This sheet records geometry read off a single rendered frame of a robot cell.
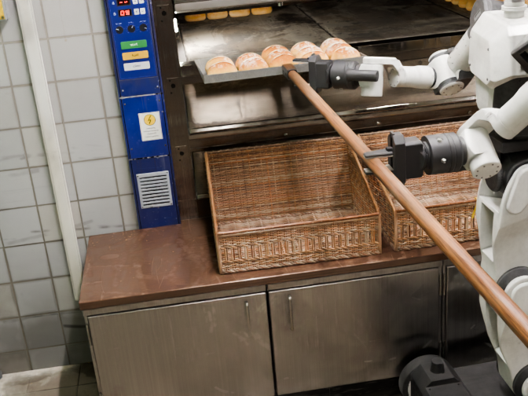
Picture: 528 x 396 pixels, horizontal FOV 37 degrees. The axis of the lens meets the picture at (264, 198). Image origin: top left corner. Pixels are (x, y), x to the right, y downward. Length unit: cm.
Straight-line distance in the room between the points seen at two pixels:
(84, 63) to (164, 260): 75
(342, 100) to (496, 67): 101
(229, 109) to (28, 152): 75
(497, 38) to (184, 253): 133
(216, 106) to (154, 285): 73
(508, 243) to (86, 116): 153
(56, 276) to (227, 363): 82
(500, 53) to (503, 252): 60
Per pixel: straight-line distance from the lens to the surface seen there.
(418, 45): 302
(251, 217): 297
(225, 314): 264
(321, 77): 249
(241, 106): 293
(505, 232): 230
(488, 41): 210
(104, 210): 305
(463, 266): 129
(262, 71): 260
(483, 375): 282
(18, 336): 333
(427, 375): 274
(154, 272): 270
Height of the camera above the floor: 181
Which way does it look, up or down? 23 degrees down
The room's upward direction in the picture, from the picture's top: 5 degrees counter-clockwise
